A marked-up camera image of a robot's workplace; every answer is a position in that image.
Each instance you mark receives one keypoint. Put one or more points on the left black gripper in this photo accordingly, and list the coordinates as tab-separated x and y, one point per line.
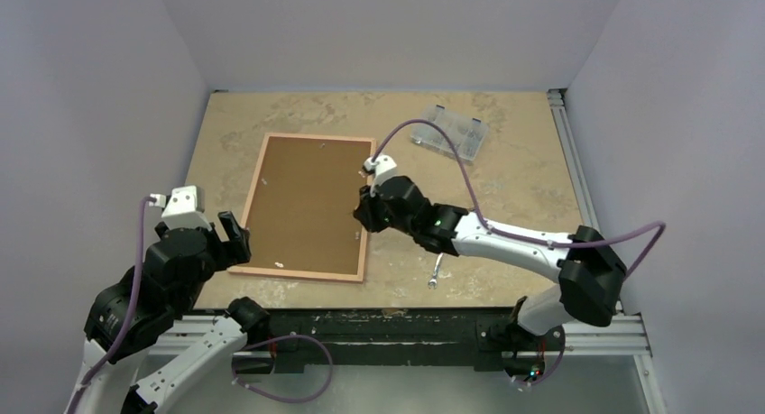
237	243

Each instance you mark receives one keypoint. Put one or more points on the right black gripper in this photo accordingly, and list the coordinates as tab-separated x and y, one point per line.
368	206

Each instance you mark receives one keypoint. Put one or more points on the pink picture frame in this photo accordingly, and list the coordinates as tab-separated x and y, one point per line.
299	208

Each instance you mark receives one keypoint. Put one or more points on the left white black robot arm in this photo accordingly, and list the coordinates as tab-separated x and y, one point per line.
127	318

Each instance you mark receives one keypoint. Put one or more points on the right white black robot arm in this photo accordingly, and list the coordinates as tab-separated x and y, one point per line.
586	281

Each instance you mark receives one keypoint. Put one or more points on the silver combination wrench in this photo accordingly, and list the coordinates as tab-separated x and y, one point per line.
433	281

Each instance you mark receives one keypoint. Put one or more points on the clear plastic screw organizer box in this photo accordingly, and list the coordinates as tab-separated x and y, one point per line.
466	133

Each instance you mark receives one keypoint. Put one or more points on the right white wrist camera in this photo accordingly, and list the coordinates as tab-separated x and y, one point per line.
378	169

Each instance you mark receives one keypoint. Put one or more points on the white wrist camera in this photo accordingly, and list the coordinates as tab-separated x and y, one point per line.
378	169
184	207

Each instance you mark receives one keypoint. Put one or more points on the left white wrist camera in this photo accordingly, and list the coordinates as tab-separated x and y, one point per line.
184	207

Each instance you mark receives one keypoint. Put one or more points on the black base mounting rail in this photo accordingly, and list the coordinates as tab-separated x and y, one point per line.
482	339

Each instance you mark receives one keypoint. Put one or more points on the aluminium extrusion frame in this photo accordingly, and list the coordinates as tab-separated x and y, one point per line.
626	337

